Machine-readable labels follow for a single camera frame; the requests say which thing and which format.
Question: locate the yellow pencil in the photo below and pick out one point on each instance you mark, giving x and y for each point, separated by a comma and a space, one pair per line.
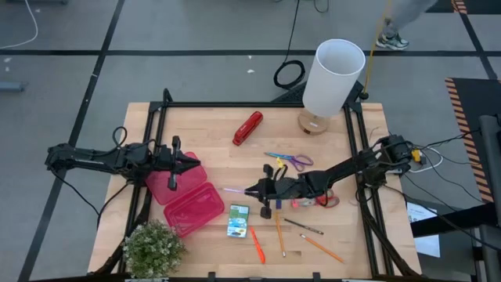
280, 235
321, 248

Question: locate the pink plastic pencil case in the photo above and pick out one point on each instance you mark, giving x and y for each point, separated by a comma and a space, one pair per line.
193, 211

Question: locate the gray floor bar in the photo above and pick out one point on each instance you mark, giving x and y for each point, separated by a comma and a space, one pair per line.
11, 86

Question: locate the black pencil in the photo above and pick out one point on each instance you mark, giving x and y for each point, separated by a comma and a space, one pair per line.
303, 226

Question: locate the person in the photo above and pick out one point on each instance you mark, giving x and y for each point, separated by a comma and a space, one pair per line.
407, 11

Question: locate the red stapler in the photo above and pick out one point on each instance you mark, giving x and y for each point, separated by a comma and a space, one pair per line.
247, 128

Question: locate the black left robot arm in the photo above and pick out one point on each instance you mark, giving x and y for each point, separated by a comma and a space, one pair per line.
98, 158

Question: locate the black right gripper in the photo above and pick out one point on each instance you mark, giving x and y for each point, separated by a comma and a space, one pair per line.
283, 188

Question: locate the crayon box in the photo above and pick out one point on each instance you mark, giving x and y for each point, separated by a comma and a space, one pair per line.
238, 221

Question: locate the blue eraser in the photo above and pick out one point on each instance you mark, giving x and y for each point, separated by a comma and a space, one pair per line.
278, 204

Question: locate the black aluminium table frame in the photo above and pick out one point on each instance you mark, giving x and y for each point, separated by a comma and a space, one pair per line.
235, 104

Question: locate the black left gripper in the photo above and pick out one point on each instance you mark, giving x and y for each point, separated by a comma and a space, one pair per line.
174, 164

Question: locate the orange highlighter pen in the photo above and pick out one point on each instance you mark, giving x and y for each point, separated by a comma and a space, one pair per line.
257, 244

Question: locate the black floor beam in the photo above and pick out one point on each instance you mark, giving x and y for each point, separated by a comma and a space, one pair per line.
446, 220

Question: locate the white paper sheet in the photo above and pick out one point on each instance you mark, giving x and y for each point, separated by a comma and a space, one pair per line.
424, 241

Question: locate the hazard striped floor mat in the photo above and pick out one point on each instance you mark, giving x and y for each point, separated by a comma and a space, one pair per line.
481, 98
481, 4

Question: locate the white shade wooden lamp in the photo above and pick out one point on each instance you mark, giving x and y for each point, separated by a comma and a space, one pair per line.
332, 78

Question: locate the purple pen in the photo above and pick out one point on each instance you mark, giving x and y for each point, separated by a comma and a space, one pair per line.
233, 190

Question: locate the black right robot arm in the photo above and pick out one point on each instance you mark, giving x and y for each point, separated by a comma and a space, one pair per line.
344, 168

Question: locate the pink eraser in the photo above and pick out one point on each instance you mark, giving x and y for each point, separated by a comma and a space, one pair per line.
295, 203

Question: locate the potted plant white flowers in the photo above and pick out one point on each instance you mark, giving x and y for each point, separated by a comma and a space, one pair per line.
153, 250

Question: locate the gray metal post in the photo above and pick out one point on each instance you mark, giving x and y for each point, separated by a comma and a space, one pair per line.
489, 176

